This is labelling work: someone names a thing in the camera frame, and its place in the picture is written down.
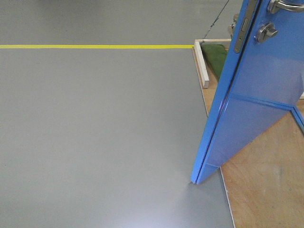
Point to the blue door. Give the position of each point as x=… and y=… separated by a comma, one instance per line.
x=259, y=84

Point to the green sandbag left of pair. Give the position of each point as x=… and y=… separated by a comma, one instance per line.
x=215, y=55

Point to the wooden base platform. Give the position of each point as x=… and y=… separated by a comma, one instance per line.
x=265, y=179

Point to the silver thumb turn lock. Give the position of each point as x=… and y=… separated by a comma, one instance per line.
x=266, y=31

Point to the white short border rail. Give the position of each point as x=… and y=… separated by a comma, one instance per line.
x=201, y=64

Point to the silver door lever handle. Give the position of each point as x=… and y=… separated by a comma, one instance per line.
x=275, y=5

